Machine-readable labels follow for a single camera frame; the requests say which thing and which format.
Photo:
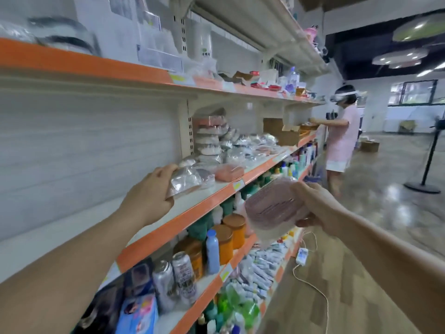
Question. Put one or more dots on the person's left hand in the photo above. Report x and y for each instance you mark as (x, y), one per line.
(149, 198)

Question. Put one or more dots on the person's right hand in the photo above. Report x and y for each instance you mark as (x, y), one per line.
(323, 208)

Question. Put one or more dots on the grey soap dish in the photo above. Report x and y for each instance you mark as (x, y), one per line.
(188, 181)

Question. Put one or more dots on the pile of soap dishes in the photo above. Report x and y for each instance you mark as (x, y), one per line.
(233, 146)

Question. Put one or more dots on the orange metal store shelving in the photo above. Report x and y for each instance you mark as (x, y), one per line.
(69, 66)

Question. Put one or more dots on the soap dishes shelf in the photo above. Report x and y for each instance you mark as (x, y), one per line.
(55, 34)

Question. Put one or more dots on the person's left forearm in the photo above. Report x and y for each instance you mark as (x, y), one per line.
(62, 281)

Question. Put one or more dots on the person's right forearm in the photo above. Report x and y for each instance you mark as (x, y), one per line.
(389, 274)

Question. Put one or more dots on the yellow shelf price label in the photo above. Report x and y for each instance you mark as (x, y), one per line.
(238, 184)
(179, 78)

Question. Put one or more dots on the row of assorted bottles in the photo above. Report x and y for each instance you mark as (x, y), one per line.
(295, 165)

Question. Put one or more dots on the green plastic bottle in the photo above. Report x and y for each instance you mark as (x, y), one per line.
(200, 226)
(227, 205)

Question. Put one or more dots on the brown can orange lid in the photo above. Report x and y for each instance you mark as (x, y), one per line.
(235, 229)
(222, 245)
(190, 255)

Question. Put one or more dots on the blue plastic bottle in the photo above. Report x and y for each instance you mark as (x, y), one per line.
(213, 252)

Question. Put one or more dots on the woven brown basket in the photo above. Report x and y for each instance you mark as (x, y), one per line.
(300, 91)
(308, 126)

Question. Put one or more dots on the black standing fan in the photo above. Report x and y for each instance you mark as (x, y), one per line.
(427, 160)

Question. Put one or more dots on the blue product pack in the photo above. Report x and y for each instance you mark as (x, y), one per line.
(137, 315)

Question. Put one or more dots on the clear bottle blue cap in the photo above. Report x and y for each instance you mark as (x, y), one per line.
(293, 78)

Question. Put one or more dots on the green plastic packets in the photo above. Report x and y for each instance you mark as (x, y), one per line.
(240, 313)

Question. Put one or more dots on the white plastic bag red print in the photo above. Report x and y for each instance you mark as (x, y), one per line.
(201, 66)

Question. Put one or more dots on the small white carton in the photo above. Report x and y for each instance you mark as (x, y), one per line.
(270, 75)

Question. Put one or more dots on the dark framed window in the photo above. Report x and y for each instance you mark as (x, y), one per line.
(414, 92)

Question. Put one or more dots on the brown paper package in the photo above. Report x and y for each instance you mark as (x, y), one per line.
(243, 76)

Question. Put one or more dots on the round ceiling light panel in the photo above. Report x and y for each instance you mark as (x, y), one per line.
(400, 57)
(421, 27)

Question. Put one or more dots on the ceiling light strip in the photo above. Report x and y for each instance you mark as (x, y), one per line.
(424, 71)

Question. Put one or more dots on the pink plastic item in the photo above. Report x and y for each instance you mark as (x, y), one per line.
(311, 32)

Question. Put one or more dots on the white pen organizer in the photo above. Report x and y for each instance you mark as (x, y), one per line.
(118, 24)

